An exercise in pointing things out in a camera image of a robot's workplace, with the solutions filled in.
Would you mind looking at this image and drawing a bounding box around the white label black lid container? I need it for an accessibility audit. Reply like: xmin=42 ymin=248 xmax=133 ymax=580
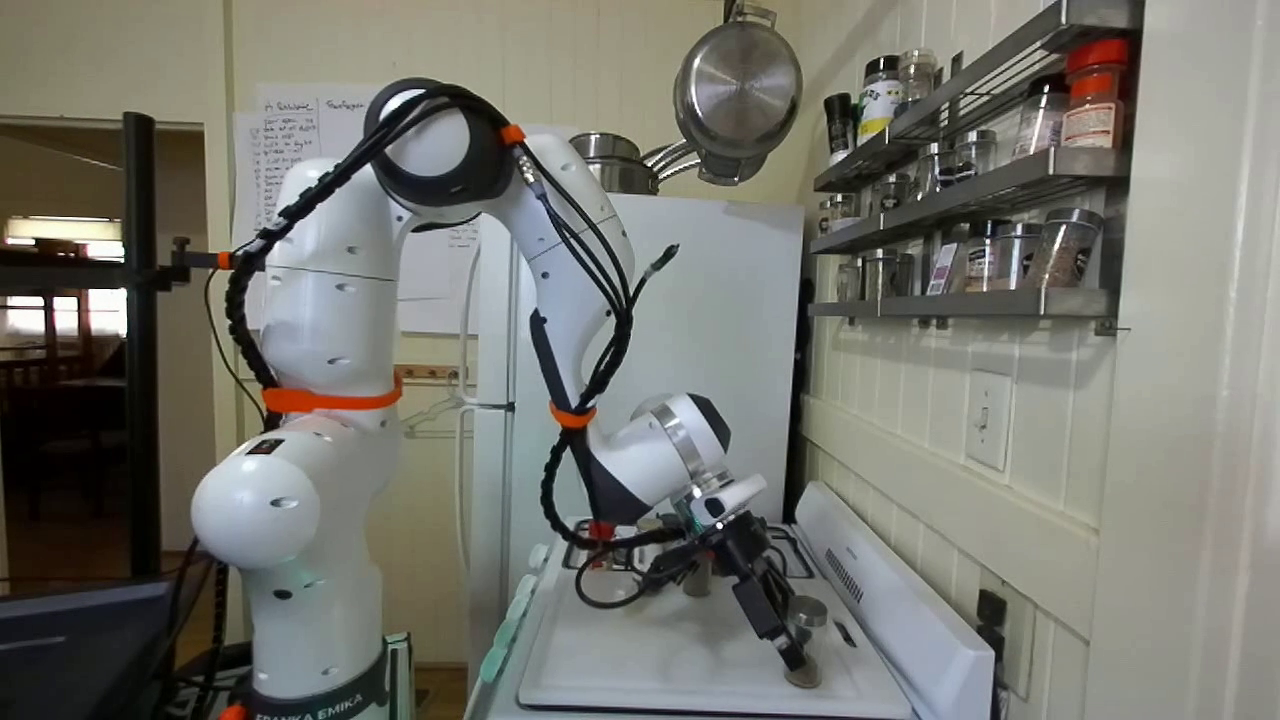
xmin=857 ymin=54 xmax=908 ymax=150

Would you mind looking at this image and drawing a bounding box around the dark glass bottle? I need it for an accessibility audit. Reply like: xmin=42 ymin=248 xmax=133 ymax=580
xmin=820 ymin=91 xmax=861 ymax=167

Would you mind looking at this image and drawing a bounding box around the white kitchen stove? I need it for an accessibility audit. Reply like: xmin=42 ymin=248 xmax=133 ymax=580
xmin=462 ymin=478 xmax=1000 ymax=720

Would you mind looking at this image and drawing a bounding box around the white stove cover board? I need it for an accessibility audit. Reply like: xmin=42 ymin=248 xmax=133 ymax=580
xmin=515 ymin=567 xmax=919 ymax=720

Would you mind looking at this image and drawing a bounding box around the wall outlet with plug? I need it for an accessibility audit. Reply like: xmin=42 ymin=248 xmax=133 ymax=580
xmin=977 ymin=590 xmax=1010 ymax=666

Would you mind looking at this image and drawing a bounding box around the white barcode spice box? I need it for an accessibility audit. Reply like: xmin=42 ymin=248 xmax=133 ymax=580
xmin=926 ymin=237 xmax=973 ymax=299

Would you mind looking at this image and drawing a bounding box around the pale glass jar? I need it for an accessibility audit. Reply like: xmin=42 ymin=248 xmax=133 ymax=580
xmin=993 ymin=82 xmax=1066 ymax=176

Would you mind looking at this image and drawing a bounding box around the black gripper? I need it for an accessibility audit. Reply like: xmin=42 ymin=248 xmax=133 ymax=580
xmin=686 ymin=508 xmax=820 ymax=678

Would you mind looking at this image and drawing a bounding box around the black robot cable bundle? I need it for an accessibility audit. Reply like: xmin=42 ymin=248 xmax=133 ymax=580
xmin=216 ymin=77 xmax=694 ymax=615

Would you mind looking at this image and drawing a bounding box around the black stand pole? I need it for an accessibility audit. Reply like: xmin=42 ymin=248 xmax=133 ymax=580
xmin=118 ymin=113 xmax=240 ymax=586

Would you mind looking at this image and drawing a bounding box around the red lid labelled jar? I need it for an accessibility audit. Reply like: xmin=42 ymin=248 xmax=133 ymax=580
xmin=1058 ymin=31 xmax=1139 ymax=152

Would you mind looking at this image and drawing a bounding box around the dark pepper spice jar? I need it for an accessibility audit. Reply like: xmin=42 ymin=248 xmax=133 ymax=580
xmin=1044 ymin=207 xmax=1109 ymax=295

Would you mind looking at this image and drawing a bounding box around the white refrigerator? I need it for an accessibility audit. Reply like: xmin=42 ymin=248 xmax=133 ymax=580
xmin=462 ymin=191 xmax=808 ymax=673

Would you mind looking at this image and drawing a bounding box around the small wooden wall rail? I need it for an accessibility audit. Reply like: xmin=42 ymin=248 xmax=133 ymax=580
xmin=390 ymin=359 xmax=462 ymax=392

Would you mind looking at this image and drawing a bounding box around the small steel pot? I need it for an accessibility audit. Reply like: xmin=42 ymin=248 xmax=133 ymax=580
xmin=565 ymin=128 xmax=669 ymax=202

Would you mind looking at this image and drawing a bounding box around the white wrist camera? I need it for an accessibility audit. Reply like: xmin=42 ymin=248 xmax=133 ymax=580
xmin=679 ymin=471 xmax=772 ymax=532

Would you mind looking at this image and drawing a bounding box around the white paper sheet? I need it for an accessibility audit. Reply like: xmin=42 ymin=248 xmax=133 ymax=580
xmin=231 ymin=88 xmax=484 ymax=335

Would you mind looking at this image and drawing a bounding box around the pale green white strip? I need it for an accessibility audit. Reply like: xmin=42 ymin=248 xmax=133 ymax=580
xmin=469 ymin=536 xmax=550 ymax=698

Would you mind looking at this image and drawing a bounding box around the glass jar brown spice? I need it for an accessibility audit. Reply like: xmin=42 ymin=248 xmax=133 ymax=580
xmin=676 ymin=552 xmax=714 ymax=600

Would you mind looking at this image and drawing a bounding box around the large hanging steel pan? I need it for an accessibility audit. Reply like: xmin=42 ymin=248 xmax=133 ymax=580
xmin=669 ymin=0 xmax=808 ymax=187

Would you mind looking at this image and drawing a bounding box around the dark monitor screen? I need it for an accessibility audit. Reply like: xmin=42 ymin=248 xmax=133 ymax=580
xmin=0 ymin=575 xmax=180 ymax=720

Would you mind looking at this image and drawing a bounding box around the white wall light switch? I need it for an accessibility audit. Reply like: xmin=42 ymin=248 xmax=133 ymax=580
xmin=958 ymin=369 xmax=1015 ymax=479

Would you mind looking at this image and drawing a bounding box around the labelled glass spice jar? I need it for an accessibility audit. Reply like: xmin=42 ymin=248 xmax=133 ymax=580
xmin=968 ymin=220 xmax=1010 ymax=295

